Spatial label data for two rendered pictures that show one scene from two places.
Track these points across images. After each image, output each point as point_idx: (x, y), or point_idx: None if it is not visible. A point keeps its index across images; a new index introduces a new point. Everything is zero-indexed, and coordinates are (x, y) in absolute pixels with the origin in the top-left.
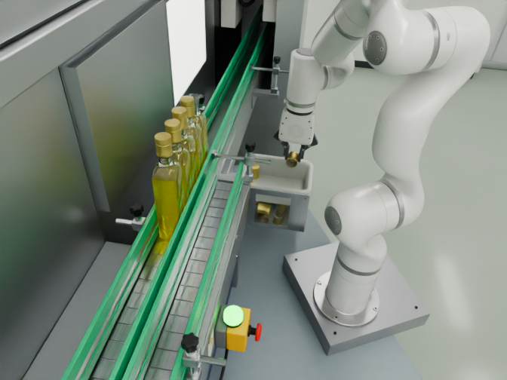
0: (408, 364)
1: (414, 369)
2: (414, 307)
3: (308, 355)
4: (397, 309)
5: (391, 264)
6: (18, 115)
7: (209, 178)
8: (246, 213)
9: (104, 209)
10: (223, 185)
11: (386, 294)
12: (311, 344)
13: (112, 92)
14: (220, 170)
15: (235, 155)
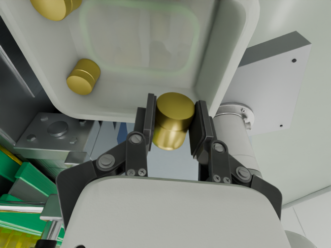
0: (248, 136)
1: (250, 138)
2: (279, 125)
3: (185, 135)
4: (263, 127)
5: (296, 90)
6: None
7: (32, 230)
8: (106, 131)
9: None
10: (46, 161)
11: (263, 118)
12: (188, 131)
13: None
14: (2, 132)
15: (18, 212)
